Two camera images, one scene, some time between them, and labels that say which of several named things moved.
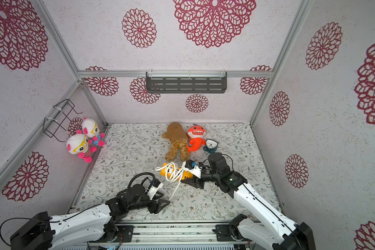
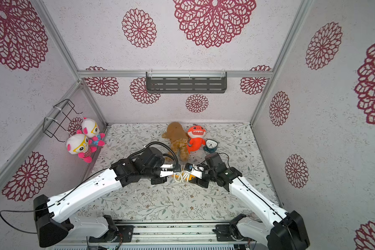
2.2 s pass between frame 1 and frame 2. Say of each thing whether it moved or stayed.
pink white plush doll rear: stayed
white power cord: moved
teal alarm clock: stayed
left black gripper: moved
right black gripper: stayed
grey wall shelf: stayed
